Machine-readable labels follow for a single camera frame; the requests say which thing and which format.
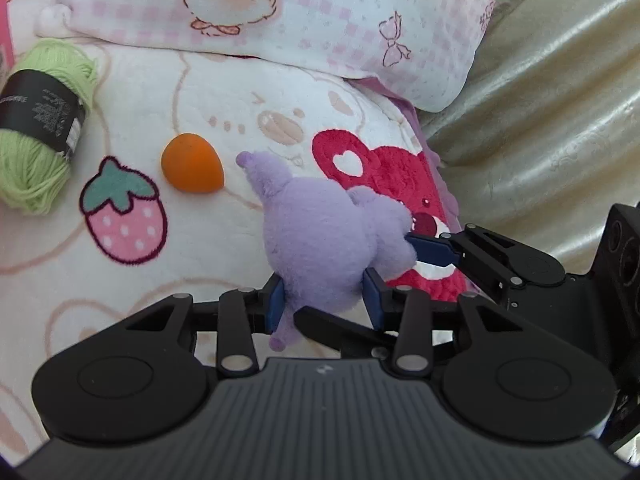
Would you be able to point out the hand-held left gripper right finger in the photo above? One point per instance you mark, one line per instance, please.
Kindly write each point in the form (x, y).
(372, 300)

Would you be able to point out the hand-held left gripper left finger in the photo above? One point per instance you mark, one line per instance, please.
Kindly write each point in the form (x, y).
(276, 305)

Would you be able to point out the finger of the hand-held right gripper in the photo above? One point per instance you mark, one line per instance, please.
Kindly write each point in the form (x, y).
(340, 330)
(435, 250)

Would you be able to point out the purple plush toy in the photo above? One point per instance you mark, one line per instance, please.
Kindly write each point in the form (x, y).
(320, 230)

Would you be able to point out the orange makeup sponge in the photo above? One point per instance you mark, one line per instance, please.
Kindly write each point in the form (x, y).
(190, 162)

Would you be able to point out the green yarn ball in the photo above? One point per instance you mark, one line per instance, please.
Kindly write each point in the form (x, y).
(30, 170)

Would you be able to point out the pink cardboard box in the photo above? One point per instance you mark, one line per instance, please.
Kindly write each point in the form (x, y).
(4, 25)

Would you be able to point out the printed bear blanket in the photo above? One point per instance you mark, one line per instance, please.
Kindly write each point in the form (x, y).
(175, 240)

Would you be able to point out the beige satin cloth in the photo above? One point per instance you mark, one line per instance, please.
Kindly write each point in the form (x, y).
(550, 110)

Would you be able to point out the pink checked pillow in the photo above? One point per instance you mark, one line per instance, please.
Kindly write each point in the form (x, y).
(325, 25)

